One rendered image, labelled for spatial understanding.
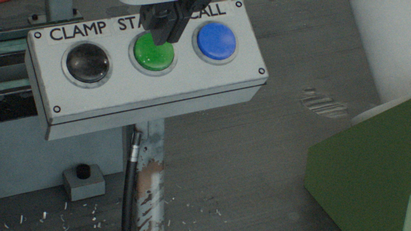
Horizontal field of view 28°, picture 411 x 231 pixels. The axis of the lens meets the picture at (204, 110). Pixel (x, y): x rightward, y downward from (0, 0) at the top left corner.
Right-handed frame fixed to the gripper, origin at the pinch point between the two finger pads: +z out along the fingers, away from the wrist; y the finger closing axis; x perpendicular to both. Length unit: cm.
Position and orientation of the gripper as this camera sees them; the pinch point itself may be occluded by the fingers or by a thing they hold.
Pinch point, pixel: (166, 11)
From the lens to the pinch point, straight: 53.8
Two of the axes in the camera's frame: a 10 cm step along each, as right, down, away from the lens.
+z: -2.6, 3.6, 9.0
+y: -9.2, 1.8, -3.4
